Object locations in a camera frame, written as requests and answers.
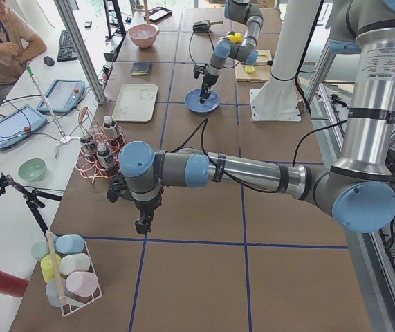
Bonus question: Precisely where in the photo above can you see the white cup in basket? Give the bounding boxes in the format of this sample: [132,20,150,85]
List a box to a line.
[59,252,91,275]

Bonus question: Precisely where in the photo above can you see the bottle white cap right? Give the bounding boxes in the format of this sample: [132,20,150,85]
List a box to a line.
[80,135,97,161]

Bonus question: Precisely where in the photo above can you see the grey cup in basket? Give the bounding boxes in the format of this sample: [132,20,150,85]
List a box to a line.
[45,279,62,307]

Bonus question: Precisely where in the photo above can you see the cream bear tray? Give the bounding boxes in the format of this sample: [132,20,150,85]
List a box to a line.
[111,84,158,122]

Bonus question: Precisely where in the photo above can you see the bottle white cap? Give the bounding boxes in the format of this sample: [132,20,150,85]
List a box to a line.
[103,116,120,144]
[97,143,120,178]
[80,135,97,161]

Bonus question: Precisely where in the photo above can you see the black keyboard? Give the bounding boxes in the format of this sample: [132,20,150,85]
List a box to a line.
[57,30,77,62]

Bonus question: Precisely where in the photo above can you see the blue teach pendant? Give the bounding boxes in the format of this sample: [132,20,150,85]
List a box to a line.
[45,79,85,114]
[0,104,48,149]

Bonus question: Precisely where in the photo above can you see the pink cup in basket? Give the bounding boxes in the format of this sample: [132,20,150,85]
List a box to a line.
[66,271,98,297]

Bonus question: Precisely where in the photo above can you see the stick with green tip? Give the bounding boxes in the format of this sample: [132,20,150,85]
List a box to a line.
[26,66,80,159]

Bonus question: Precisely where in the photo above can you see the blue teach pendant far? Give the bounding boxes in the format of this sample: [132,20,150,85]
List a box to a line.
[45,79,85,114]

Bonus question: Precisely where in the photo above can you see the metal ice scoop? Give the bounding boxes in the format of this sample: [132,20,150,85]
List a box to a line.
[192,19,223,32]

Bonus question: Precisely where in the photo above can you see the blue teach pendant near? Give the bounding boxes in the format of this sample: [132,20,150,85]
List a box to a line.
[0,104,48,149]

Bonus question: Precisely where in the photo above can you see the green bowl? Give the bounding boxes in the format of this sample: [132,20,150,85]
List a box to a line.
[18,158,47,182]

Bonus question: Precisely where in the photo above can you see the bottle white cap bottom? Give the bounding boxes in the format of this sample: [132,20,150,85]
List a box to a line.
[97,143,120,178]

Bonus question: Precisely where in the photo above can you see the white wire cup basket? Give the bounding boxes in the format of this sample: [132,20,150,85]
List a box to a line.
[46,230,102,317]

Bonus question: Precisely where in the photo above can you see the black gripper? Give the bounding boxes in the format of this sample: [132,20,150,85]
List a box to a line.
[193,63,220,100]
[107,174,163,234]

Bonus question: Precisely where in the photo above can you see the grey folded cloth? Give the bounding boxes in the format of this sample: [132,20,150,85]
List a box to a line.
[130,62,153,76]

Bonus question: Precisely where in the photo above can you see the black tray far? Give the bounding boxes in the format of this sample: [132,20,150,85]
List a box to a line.
[148,6,172,24]

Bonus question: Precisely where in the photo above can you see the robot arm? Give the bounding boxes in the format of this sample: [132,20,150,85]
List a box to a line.
[108,6,346,247]
[193,0,264,104]

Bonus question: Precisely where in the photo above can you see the pink bowl with ice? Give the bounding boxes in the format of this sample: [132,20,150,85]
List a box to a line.
[128,24,159,48]

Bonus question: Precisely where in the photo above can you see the yellow cup in basket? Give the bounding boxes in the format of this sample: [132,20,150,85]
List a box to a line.
[40,254,55,284]

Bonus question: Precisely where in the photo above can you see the aluminium frame post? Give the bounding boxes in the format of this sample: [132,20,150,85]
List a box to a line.
[54,0,106,105]

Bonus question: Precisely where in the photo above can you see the wooden cutting board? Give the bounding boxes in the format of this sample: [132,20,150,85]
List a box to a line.
[235,50,273,82]

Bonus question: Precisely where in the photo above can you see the bottle white cap left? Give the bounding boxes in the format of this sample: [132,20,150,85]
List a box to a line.
[103,116,120,144]

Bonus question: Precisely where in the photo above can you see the yellow lemon back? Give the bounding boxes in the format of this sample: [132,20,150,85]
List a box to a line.
[234,33,243,44]

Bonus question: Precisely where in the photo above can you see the lemon half slice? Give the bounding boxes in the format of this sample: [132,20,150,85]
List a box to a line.
[244,65,255,75]

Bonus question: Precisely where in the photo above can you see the black camera tripod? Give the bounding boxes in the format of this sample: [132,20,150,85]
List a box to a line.
[0,174,62,234]

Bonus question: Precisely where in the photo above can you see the copper wire bottle rack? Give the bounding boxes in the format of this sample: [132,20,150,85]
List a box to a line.
[75,107,126,184]

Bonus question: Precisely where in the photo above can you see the blue cup in basket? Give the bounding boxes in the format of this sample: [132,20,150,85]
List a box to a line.
[56,234,85,255]

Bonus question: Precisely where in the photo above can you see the seated person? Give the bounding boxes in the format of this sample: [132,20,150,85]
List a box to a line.
[0,1,47,104]

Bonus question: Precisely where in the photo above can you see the red cylinder tube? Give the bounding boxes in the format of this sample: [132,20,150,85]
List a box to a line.
[0,270,28,297]

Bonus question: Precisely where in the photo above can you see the black computer mouse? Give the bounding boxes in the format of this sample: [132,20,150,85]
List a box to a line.
[43,56,55,66]

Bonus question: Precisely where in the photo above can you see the blue plastic plate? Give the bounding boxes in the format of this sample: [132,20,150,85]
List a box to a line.
[184,88,221,114]

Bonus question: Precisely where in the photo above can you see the green cup in basket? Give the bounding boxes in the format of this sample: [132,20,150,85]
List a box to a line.
[30,240,50,261]

